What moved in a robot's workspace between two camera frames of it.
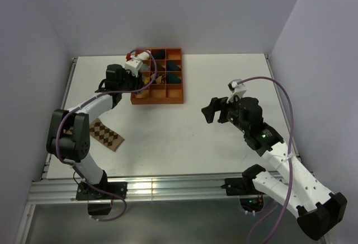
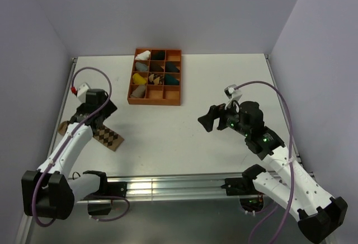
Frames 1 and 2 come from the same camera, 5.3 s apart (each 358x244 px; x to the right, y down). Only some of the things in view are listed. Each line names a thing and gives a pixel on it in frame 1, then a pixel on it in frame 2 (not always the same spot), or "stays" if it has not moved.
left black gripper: x=137 y=80 → x=111 y=109
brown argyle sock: x=102 y=133 stays
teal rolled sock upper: x=172 y=66 stays
